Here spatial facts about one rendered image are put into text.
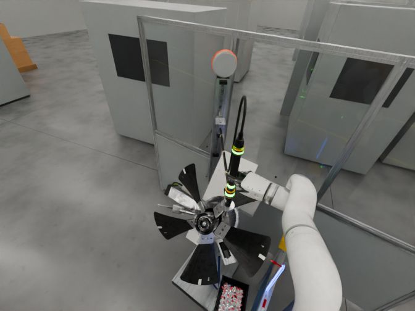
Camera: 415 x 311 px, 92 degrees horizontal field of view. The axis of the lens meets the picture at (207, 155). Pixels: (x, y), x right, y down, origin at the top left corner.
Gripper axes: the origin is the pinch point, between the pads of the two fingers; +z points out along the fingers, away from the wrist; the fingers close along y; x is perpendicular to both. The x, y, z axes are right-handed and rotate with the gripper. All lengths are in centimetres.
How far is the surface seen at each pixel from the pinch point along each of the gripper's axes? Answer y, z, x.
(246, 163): 42, 8, -27
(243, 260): -7.7, -16.8, -44.9
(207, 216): -2.4, 9.3, -35.8
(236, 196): 11.9, 0.1, -26.0
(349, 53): 70, -22, 41
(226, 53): 56, 39, 33
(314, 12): 417, 59, 42
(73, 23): 681, 1395, -122
